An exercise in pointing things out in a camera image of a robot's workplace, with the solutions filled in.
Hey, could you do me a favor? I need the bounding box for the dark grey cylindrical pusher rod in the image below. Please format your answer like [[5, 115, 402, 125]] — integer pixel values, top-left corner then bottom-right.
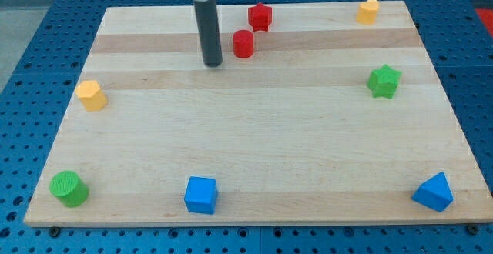
[[193, 0, 223, 68]]

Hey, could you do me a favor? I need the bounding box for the blue cube block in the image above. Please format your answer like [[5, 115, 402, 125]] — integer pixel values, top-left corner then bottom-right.
[[184, 176, 218, 215]]

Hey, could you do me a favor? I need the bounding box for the green cylinder block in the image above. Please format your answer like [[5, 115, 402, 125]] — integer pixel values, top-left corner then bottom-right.
[[49, 170, 89, 208]]

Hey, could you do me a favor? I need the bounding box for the green star block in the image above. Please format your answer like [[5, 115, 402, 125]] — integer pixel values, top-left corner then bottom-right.
[[367, 64, 401, 99]]

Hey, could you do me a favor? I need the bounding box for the light wooden board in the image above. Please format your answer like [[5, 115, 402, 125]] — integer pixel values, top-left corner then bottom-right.
[[24, 1, 492, 227]]

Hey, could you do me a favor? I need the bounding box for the red star block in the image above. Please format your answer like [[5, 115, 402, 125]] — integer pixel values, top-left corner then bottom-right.
[[247, 2, 273, 32]]

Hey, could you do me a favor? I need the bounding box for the yellow heart block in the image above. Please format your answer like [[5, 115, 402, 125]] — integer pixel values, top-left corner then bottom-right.
[[356, 0, 380, 25]]

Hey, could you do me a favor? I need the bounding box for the blue triangle block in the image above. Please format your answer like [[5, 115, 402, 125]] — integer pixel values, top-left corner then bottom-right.
[[411, 172, 454, 212]]

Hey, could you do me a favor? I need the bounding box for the yellow hexagon block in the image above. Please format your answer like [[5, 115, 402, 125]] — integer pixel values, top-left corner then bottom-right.
[[75, 80, 108, 112]]

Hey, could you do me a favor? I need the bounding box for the red cylinder block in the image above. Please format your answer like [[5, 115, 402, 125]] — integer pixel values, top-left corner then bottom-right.
[[233, 30, 254, 58]]

